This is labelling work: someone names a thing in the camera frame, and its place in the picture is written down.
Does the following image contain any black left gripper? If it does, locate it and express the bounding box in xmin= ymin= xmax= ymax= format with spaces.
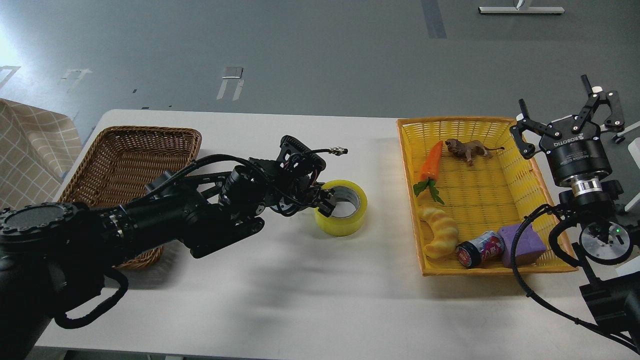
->
xmin=267 ymin=170 xmax=338 ymax=217

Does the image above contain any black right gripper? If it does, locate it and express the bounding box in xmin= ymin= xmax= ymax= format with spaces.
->
xmin=510 ymin=75 xmax=627 ymax=188

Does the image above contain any yellow tape roll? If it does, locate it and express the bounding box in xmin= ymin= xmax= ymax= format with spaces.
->
xmin=314 ymin=179 xmax=368 ymax=237

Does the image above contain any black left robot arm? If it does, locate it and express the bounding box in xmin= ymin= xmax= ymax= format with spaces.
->
xmin=0 ymin=136 xmax=348 ymax=360

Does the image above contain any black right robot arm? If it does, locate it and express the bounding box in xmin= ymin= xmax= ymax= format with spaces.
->
xmin=509 ymin=75 xmax=639 ymax=353

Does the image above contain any brown toy lion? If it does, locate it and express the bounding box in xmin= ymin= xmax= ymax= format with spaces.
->
xmin=444 ymin=138 xmax=505 ymax=167

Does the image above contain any orange toy carrot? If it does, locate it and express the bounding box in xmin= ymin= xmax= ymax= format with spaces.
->
xmin=412 ymin=140 xmax=445 ymax=205

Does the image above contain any yellow plastic basket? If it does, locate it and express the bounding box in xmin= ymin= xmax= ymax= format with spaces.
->
xmin=397 ymin=116 xmax=554 ymax=277

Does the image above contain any purple foam block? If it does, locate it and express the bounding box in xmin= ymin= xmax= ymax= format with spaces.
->
xmin=498 ymin=223 xmax=547 ymax=268

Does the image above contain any yellow toy croissant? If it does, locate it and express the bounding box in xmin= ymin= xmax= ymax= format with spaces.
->
xmin=418 ymin=206 xmax=460 ymax=259

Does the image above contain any small drink can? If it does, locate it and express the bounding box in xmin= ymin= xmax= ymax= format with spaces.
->
xmin=455 ymin=230 xmax=505 ymax=269

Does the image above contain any white stand base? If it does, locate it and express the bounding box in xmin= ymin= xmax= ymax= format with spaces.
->
xmin=477 ymin=0 xmax=566 ymax=15

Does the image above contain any brown wicker basket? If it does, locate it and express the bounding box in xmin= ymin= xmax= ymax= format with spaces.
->
xmin=58 ymin=125 xmax=203 ymax=270

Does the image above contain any beige checkered cloth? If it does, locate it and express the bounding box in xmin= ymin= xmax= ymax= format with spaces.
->
xmin=0 ymin=98 xmax=83 ymax=208

